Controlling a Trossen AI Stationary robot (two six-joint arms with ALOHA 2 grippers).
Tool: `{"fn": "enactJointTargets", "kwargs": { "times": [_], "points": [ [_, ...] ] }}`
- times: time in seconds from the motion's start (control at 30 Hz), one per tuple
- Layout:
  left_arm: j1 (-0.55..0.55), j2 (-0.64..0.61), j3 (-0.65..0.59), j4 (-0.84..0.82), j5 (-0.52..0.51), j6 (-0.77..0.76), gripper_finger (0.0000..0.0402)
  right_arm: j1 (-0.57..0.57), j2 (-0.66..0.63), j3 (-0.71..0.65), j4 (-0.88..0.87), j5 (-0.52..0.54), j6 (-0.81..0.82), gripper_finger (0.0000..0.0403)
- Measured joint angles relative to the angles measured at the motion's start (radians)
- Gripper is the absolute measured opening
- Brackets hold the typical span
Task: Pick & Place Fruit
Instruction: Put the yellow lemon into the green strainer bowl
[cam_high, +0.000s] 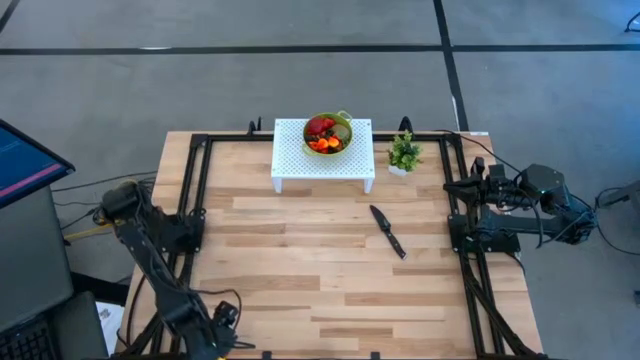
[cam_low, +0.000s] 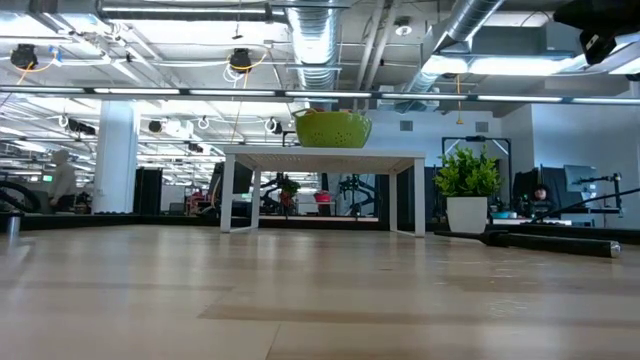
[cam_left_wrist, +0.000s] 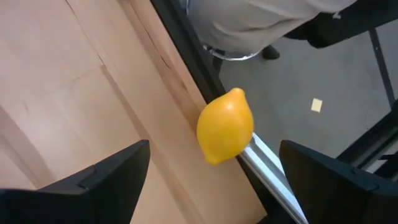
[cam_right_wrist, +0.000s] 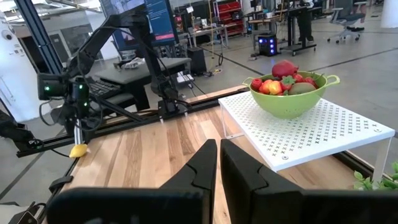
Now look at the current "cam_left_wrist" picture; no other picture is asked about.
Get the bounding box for yellow sticky note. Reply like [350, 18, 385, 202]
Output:
[310, 98, 323, 113]

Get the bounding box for yellow lemon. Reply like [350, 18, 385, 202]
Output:
[196, 87, 255, 166]

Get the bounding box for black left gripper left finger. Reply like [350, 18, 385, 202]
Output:
[0, 139, 151, 224]

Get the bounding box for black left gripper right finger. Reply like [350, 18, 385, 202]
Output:
[279, 139, 398, 224]

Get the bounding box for person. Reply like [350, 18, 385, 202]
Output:
[186, 0, 358, 54]

